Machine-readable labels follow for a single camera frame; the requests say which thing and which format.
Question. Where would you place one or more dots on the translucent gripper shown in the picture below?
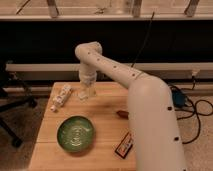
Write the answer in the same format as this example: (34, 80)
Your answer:
(88, 88)

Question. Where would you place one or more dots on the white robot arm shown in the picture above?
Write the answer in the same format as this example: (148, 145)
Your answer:
(153, 124)

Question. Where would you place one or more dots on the green ceramic bowl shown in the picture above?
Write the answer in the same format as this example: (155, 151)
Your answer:
(75, 134)

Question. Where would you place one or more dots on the white plastic bottle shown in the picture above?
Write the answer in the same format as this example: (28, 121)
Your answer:
(60, 99)

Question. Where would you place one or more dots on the brown sausage toy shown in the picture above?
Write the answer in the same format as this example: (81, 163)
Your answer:
(122, 114)

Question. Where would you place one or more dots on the dark candy bar packet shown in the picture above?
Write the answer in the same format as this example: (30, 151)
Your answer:
(124, 146)

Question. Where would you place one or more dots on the thin black leaning rod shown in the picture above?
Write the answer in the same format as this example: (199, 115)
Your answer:
(144, 41)

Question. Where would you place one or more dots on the white baseboard rail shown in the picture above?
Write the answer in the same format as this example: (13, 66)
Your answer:
(171, 71)

